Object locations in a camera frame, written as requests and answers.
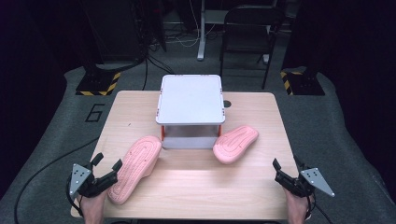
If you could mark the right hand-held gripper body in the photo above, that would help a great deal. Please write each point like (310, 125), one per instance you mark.
(313, 182)

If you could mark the person's left hand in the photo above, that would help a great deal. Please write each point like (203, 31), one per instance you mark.
(93, 207)

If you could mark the dark equipment cabinet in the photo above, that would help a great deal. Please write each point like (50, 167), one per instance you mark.
(118, 28)

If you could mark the person's right hand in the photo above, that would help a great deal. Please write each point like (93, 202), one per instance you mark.
(297, 208)

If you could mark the black folding chair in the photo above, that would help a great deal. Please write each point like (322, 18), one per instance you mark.
(249, 34)

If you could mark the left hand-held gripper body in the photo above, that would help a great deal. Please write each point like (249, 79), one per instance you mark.
(81, 182)

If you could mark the pink slipper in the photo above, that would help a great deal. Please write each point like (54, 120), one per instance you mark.
(134, 169)
(235, 144)

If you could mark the black stand base striped edge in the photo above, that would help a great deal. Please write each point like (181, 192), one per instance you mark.
(98, 84)
(303, 83)

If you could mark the grey metal chair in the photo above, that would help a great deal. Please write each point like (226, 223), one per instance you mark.
(201, 34)

